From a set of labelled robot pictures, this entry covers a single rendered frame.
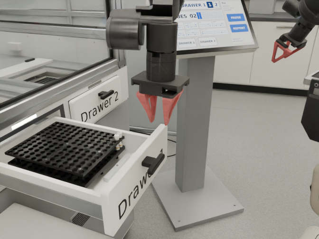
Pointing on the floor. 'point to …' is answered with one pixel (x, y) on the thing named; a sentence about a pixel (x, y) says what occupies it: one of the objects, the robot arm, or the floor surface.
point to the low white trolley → (40, 225)
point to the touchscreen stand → (194, 156)
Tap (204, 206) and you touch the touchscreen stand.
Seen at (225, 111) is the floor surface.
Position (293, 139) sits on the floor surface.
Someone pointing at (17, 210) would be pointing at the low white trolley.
